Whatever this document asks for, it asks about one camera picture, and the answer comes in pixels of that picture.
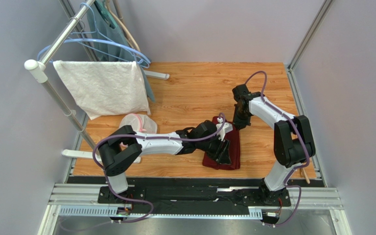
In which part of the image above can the aluminium frame rail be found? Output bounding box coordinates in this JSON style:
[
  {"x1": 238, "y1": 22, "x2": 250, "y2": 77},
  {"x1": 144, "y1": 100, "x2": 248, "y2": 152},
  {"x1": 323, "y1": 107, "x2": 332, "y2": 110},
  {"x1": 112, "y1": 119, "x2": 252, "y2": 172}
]
[{"x1": 38, "y1": 184, "x2": 351, "y2": 235}]

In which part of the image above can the blue wire hanger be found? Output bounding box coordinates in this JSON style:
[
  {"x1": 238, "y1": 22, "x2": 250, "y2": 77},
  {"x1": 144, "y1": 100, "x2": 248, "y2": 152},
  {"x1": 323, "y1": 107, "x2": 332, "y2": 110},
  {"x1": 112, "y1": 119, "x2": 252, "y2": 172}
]
[{"x1": 37, "y1": 2, "x2": 152, "y2": 70}]

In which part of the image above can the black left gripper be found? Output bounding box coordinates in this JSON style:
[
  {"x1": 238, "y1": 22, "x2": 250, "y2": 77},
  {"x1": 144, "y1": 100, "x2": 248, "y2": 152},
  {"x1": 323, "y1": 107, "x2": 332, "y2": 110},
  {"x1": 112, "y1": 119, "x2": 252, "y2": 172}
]
[{"x1": 196, "y1": 133, "x2": 231, "y2": 165}]

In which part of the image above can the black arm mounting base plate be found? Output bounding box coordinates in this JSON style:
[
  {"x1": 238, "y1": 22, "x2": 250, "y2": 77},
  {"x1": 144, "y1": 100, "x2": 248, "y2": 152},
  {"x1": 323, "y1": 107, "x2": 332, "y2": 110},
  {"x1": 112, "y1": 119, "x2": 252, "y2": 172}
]
[{"x1": 67, "y1": 176, "x2": 326, "y2": 217}]

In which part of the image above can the beige wooden hanger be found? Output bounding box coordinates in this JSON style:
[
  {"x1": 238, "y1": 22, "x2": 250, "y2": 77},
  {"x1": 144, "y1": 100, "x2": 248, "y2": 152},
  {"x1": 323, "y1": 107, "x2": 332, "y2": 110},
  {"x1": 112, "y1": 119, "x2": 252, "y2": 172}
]
[{"x1": 104, "y1": 0, "x2": 141, "y2": 52}]

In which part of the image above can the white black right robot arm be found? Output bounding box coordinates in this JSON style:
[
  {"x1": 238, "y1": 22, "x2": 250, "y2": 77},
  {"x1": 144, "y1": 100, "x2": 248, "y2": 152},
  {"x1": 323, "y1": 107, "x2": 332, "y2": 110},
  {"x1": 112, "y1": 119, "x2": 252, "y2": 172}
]
[{"x1": 232, "y1": 84, "x2": 316, "y2": 205}]

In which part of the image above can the white towel on rack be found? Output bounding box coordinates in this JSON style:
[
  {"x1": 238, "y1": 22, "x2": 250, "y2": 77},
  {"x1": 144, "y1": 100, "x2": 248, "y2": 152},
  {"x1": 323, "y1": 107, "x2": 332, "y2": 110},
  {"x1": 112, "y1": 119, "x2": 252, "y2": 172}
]
[{"x1": 53, "y1": 60, "x2": 151, "y2": 120}]

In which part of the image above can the teal garment on hanger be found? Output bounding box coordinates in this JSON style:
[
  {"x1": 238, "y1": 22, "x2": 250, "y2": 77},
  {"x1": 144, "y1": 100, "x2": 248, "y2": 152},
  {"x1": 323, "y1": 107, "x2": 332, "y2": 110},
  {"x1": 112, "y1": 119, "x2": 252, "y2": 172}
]
[{"x1": 87, "y1": 0, "x2": 156, "y2": 102}]

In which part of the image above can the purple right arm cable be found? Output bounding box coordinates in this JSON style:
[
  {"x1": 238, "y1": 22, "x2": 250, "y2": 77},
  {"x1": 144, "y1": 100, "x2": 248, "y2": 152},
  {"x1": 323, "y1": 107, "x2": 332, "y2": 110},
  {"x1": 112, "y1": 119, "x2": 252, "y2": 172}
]
[{"x1": 244, "y1": 70, "x2": 311, "y2": 228}]

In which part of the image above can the metal clothes drying rack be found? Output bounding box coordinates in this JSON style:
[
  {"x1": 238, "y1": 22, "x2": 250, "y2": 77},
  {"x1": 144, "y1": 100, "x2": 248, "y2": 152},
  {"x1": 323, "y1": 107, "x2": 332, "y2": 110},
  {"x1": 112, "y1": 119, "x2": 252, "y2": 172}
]
[{"x1": 24, "y1": 0, "x2": 169, "y2": 163}]

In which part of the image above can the white mesh laundry bag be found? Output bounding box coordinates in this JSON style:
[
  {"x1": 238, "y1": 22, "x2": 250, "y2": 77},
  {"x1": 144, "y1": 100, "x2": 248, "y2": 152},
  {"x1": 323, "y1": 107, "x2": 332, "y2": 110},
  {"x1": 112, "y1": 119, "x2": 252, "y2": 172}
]
[{"x1": 119, "y1": 113, "x2": 158, "y2": 134}]

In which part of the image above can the wooden handled fork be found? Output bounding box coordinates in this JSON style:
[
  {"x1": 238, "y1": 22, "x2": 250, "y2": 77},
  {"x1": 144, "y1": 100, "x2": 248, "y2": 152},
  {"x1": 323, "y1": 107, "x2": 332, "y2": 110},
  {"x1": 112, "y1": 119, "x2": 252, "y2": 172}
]
[{"x1": 300, "y1": 168, "x2": 310, "y2": 184}]

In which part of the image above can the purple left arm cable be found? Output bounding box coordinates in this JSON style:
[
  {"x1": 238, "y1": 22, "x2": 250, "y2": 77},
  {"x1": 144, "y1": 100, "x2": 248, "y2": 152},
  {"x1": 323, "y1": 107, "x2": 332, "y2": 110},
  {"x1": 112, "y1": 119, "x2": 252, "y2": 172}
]
[{"x1": 92, "y1": 113, "x2": 227, "y2": 224}]

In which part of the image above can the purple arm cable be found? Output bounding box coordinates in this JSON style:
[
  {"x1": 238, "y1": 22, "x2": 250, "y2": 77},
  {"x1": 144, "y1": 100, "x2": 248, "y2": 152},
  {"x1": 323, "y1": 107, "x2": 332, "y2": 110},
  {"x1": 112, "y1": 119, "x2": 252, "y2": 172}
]
[
  {"x1": 92, "y1": 113, "x2": 227, "y2": 224},
  {"x1": 244, "y1": 70, "x2": 311, "y2": 228}
]

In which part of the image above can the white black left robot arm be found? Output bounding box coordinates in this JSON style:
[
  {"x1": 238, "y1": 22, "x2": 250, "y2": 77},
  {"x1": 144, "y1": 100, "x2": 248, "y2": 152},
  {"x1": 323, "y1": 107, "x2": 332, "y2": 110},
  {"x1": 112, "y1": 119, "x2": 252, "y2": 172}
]
[{"x1": 94, "y1": 120, "x2": 233, "y2": 193}]

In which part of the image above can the dark red cloth napkin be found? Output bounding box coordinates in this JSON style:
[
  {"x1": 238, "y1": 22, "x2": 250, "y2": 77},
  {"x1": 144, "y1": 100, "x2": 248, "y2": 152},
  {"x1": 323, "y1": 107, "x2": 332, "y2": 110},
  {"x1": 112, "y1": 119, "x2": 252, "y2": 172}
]
[{"x1": 202, "y1": 121, "x2": 241, "y2": 170}]

